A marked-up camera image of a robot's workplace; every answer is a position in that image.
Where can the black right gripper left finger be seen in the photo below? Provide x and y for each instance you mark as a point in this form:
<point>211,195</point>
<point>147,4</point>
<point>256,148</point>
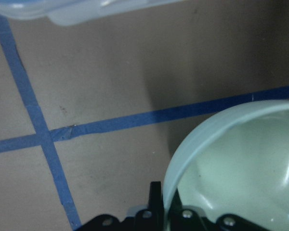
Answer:
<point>147,217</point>

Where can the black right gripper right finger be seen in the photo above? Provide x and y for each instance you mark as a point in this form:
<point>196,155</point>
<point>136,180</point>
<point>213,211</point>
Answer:
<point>179,217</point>

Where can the green bowl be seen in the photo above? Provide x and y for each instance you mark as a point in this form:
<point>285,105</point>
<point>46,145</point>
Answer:
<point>235,162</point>

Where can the clear plastic food container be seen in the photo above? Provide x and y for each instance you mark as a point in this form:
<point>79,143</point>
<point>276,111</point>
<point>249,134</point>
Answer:
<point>73,12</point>

